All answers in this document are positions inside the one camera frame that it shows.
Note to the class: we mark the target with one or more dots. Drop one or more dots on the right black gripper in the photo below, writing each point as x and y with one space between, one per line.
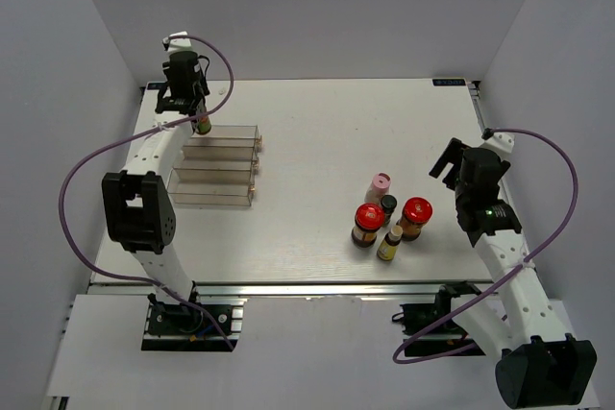
453 155

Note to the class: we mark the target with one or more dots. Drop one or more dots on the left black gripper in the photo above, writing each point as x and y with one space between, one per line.
203 83

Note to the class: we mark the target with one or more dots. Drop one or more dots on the green bottle yellow cap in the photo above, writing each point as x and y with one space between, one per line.
202 125

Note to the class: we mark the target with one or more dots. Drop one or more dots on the small yellow bottle brown cap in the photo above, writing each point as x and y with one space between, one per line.
390 243

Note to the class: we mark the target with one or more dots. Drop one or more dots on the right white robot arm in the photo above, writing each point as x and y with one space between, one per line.
538 361

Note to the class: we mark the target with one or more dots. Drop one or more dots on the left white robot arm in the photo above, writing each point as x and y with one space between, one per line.
139 211

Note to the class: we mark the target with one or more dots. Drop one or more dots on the right red lid sauce jar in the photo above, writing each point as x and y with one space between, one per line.
415 214

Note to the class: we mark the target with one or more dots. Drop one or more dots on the red lid sauce jar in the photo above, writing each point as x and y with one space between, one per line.
369 218
415 214

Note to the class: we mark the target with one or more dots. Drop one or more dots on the right blue table label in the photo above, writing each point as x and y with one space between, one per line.
448 82

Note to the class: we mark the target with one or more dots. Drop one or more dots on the pink cap white bottle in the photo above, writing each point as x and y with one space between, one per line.
379 187

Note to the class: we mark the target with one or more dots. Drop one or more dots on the small black cap jar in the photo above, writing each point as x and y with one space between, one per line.
388 204

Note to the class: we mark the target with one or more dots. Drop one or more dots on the clear tiered acrylic rack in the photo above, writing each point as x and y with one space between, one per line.
217 169

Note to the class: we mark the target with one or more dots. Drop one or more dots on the left red lid sauce jar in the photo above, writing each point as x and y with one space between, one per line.
369 218

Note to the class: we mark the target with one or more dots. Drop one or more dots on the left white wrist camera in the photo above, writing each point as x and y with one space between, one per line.
177 42

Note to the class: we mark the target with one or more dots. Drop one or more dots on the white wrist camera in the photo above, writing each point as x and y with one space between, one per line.
500 143
177 42

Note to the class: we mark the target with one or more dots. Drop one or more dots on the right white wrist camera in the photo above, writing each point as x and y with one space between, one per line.
500 143

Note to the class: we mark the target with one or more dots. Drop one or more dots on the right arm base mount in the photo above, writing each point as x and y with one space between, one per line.
448 337

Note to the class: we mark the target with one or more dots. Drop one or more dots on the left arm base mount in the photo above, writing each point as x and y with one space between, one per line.
175 327

